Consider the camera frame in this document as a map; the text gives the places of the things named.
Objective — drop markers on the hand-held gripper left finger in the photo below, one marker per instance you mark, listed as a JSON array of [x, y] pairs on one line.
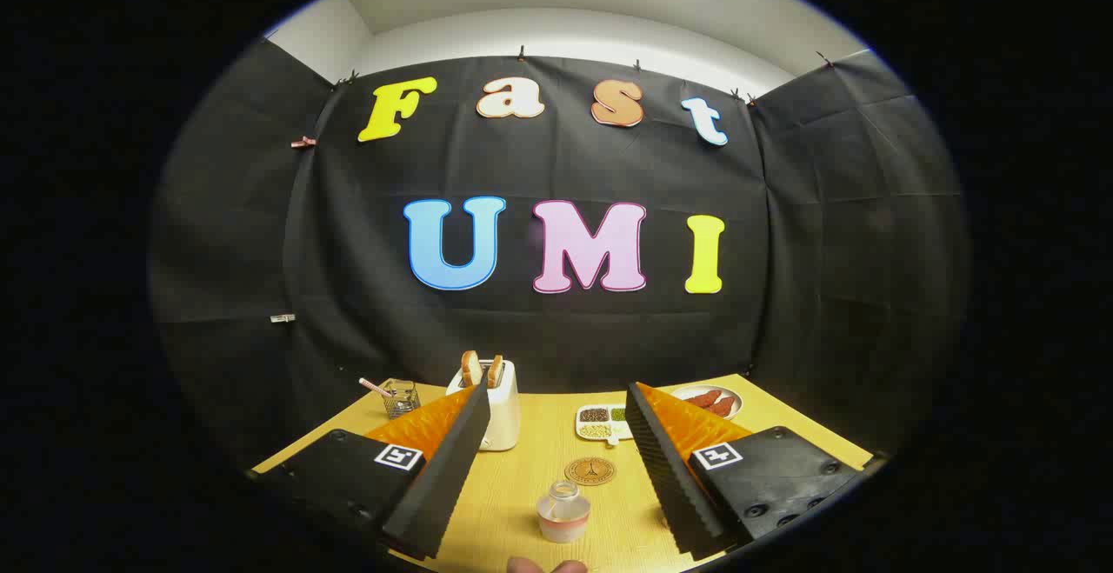
[[443, 477]]

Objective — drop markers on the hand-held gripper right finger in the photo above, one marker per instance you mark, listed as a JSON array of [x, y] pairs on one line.
[[665, 469]]

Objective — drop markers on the round cork coaster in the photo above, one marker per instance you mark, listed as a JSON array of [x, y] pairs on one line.
[[589, 471]]

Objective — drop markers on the clear juice bottle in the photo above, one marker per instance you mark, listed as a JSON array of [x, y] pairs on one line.
[[563, 516]]

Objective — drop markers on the wooden table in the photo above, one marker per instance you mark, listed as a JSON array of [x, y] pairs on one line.
[[522, 490]]

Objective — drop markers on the white divided grain dish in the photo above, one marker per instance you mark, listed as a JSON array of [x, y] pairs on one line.
[[600, 423]]

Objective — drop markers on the white toaster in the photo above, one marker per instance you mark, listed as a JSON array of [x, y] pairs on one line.
[[503, 416]]

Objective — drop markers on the white round plate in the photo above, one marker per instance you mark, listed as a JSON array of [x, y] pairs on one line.
[[734, 394]]

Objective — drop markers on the toasted bread slice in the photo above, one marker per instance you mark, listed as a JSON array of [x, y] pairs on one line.
[[496, 371], [470, 369]]

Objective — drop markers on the striped drinking straw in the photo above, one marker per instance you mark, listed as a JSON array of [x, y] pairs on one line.
[[374, 387]]

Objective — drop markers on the black backdrop cloth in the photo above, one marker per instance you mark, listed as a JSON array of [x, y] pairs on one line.
[[556, 164]]

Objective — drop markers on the pink clip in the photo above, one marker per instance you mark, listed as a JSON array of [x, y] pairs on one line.
[[303, 143]]

